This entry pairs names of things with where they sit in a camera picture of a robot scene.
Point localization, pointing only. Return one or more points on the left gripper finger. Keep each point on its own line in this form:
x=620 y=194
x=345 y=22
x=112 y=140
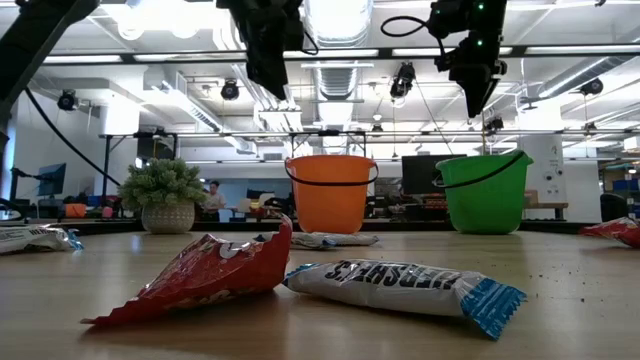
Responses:
x=262 y=75
x=281 y=82

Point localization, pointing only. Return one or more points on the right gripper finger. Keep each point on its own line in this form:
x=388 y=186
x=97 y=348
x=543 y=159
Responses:
x=470 y=95
x=486 y=92

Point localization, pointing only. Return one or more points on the white blue Hershey's bar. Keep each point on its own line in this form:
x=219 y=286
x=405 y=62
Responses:
x=35 y=239
x=355 y=239
x=400 y=290
x=300 y=241

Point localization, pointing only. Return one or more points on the red Skittles candy bag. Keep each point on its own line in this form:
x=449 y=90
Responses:
x=210 y=280
x=615 y=230

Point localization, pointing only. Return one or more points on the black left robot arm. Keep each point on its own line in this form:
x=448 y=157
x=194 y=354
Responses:
x=35 y=40

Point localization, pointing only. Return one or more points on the dark monitor on arm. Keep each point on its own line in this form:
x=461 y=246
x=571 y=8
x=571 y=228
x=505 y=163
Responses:
x=52 y=179

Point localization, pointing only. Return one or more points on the black ceiling spotlight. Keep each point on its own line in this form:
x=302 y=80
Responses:
x=67 y=100
x=592 y=86
x=492 y=124
x=230 y=90
x=404 y=77

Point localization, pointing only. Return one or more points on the black overhead light beam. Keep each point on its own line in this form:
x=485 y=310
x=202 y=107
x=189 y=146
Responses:
x=550 y=50

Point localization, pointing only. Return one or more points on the black computer monitor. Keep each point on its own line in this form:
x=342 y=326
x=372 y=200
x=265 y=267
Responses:
x=417 y=175

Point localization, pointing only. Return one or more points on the green plastic bucket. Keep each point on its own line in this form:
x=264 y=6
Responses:
x=480 y=205

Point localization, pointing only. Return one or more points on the wooden background desk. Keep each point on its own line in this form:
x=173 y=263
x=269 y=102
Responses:
x=545 y=204

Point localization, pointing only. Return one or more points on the black background rack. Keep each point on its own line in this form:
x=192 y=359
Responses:
x=155 y=149

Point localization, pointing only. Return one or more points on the orange plastic bucket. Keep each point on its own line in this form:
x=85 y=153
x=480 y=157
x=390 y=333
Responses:
x=330 y=205

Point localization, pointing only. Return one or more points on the person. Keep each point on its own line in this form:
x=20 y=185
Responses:
x=215 y=200

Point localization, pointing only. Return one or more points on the green potted plant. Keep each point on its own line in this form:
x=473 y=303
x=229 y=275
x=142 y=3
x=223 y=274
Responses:
x=165 y=185

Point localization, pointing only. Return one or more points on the black office chair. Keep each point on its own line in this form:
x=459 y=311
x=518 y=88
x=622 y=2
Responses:
x=612 y=207

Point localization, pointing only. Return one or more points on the orange storage bin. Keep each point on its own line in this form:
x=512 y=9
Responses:
x=75 y=210

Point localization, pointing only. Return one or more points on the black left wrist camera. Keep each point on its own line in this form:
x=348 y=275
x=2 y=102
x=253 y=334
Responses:
x=295 y=25

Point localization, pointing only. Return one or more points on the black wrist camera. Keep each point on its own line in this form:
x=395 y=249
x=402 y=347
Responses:
x=295 y=25
x=450 y=17

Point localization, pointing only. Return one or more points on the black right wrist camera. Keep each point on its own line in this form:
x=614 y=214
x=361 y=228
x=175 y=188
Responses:
x=450 y=17

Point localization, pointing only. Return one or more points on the silver ventilation duct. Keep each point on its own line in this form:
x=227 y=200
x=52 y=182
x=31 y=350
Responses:
x=575 y=80
x=337 y=30

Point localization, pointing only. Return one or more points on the black aluminium table frame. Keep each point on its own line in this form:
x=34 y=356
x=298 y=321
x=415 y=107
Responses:
x=235 y=226

